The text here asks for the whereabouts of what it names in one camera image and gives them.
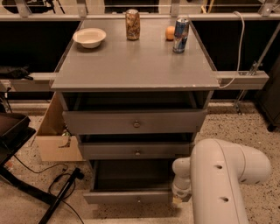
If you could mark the blue silver energy drink can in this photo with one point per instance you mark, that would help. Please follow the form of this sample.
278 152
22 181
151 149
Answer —
180 34

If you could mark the grey middle drawer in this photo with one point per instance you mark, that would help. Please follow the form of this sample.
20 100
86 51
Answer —
135 150

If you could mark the orange fruit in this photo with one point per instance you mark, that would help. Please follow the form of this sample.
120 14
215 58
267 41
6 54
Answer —
169 32

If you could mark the white ceramic bowl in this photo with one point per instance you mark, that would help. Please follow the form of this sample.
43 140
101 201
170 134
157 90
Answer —
90 37

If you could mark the brown patterned can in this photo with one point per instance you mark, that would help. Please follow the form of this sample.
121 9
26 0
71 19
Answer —
132 21

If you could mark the cardboard box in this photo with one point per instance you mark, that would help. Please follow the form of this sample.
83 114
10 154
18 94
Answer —
55 143

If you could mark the black object on rail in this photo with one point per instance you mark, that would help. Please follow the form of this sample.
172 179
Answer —
14 73

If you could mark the grey drawer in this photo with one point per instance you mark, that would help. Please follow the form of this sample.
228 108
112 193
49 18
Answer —
135 122
130 181
135 150

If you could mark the grey bottom drawer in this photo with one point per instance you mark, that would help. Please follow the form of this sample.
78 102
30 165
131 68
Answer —
130 181

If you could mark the black cabinet at right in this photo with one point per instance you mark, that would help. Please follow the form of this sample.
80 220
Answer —
268 98

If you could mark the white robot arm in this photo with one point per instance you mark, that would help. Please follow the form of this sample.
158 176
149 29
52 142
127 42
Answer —
212 176

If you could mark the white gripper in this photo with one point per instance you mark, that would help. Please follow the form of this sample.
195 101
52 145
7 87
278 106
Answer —
180 190

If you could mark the grey drawer cabinet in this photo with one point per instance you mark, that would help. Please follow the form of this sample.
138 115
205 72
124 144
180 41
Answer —
144 74

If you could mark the grey top drawer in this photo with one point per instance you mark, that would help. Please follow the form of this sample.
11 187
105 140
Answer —
135 122

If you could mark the grey metal rail beam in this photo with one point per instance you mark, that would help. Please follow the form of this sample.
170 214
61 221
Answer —
231 79

